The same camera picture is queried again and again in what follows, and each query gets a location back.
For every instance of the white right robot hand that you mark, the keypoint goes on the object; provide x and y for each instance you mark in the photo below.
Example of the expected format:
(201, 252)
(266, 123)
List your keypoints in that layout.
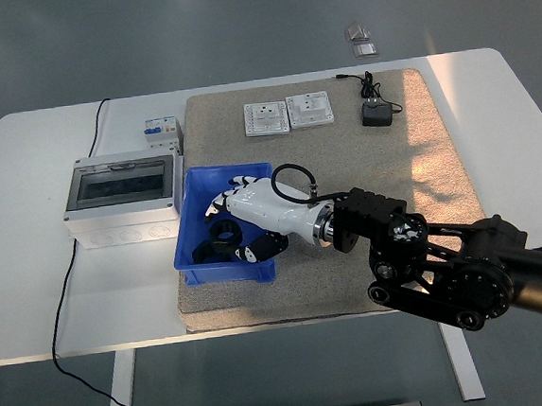
(261, 204)

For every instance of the large black hex nut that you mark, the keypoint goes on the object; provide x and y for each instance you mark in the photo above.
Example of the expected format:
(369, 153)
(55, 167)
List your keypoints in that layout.
(217, 238)

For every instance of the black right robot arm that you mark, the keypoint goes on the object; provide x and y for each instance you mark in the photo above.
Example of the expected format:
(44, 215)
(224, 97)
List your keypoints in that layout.
(371, 208)

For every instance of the blue plastic box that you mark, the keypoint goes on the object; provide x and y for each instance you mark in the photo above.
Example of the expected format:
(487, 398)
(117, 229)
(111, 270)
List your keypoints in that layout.
(194, 191)

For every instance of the grey electrical distribution box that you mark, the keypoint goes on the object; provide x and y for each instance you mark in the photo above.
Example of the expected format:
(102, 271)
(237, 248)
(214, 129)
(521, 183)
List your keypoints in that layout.
(120, 211)

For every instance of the grey-brown mat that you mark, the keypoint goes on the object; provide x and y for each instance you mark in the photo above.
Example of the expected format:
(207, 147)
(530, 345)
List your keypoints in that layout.
(307, 295)

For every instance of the white circuit breaker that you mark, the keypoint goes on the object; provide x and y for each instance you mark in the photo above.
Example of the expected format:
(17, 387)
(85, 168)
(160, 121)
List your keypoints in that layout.
(160, 129)

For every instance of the black power adapter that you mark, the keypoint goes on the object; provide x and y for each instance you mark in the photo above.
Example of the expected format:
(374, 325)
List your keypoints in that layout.
(376, 115)

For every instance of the metal floor outlet plate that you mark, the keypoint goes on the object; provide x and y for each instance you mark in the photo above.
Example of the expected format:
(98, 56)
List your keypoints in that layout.
(356, 31)
(365, 50)

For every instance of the white table leg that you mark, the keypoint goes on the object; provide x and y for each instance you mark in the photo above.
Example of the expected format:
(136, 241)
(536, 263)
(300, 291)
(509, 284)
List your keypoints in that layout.
(463, 362)
(124, 368)

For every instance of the white wall socket panel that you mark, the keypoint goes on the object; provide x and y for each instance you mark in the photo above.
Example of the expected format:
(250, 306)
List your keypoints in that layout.
(310, 108)
(266, 118)

